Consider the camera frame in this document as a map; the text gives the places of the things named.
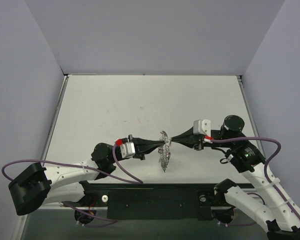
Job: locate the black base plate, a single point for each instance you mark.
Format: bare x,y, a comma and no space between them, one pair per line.
151,201

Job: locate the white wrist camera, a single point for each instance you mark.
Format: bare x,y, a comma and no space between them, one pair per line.
202,127
126,148

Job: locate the aluminium front rail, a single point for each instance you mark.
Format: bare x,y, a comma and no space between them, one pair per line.
273,198

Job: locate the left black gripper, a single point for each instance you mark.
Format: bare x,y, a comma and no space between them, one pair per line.
138,147

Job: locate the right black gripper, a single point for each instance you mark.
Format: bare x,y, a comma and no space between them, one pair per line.
196,139

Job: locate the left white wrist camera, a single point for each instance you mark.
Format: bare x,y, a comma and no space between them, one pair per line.
126,148

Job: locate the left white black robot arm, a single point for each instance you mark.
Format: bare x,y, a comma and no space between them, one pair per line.
44,182

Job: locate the large silver keyring disc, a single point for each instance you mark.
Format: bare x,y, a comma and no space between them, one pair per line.
164,151

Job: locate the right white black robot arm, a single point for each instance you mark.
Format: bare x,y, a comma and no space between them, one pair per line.
278,215

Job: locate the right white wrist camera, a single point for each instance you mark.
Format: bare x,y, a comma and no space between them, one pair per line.
202,127

